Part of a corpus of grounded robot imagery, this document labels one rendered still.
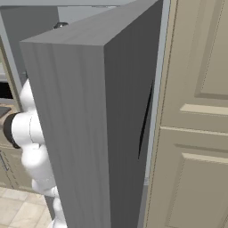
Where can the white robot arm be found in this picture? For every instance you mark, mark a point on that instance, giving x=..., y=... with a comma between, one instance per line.
x=29, y=130

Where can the beige tall cupboard door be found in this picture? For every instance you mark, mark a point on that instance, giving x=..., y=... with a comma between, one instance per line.
x=197, y=59

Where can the grey fridge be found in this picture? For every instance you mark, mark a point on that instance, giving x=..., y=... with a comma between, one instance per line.
x=35, y=29

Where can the beige lower cupboard door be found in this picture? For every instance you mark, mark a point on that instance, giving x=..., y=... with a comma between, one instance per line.
x=190, y=181

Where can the grey fridge door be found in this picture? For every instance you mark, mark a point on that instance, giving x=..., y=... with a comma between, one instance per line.
x=89, y=118

